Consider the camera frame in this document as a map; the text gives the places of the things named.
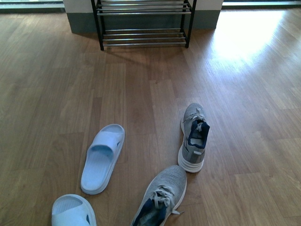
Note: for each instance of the grey sneaker with navy lining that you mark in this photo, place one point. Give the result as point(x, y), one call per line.
point(195, 130)

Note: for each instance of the light blue slide slipper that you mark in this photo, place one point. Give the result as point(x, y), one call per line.
point(101, 158)
point(72, 210)

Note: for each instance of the grey knit sneaker white sole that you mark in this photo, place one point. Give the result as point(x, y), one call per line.
point(162, 197)

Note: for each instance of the black metal shoe rack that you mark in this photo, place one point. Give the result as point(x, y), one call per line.
point(142, 23)

